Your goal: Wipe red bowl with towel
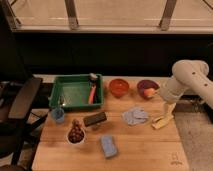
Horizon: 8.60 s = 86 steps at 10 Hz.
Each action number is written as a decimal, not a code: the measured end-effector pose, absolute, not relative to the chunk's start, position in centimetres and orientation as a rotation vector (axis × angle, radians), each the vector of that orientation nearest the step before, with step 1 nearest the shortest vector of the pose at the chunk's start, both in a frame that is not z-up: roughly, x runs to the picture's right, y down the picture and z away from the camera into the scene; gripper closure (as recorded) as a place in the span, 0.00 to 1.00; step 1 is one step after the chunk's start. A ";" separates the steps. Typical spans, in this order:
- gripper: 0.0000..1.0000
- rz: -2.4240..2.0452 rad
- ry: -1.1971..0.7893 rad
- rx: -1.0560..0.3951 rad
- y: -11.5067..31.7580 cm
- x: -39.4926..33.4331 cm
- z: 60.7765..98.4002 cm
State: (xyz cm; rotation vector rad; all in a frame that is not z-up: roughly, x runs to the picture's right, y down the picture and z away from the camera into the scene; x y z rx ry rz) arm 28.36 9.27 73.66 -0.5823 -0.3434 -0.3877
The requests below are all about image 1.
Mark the purple bowl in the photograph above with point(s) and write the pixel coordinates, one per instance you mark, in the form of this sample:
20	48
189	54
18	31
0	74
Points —
145	84

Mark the blue sponge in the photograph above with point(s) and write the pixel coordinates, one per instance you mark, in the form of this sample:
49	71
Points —
108	146

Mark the orange fruit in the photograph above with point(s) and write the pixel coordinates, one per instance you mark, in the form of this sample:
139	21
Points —
149	93

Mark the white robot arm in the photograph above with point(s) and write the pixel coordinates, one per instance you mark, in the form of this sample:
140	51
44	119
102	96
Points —
186	74

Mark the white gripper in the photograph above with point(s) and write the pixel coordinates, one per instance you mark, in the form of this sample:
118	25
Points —
168	109

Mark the black eraser block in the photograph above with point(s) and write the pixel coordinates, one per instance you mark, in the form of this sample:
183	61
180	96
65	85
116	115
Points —
94	119

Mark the blue cup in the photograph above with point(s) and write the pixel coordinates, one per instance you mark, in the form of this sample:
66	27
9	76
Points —
58	115

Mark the light blue towel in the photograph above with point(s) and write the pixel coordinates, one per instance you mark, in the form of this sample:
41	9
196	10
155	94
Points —
135	115

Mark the yellow banana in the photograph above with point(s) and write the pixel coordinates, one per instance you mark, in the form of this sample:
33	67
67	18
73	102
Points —
161	121

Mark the white bowl with brown food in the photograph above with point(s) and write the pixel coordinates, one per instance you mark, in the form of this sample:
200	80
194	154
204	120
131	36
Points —
76	135

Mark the green plastic tray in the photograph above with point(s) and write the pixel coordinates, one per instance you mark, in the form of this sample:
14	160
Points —
71	92

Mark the orange handled brush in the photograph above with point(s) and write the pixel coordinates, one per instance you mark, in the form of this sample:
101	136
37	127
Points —
93	79

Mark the red bowl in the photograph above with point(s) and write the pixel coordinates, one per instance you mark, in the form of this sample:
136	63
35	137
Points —
118	87

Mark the black office chair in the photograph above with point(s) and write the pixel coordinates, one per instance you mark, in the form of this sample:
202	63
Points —
14	128

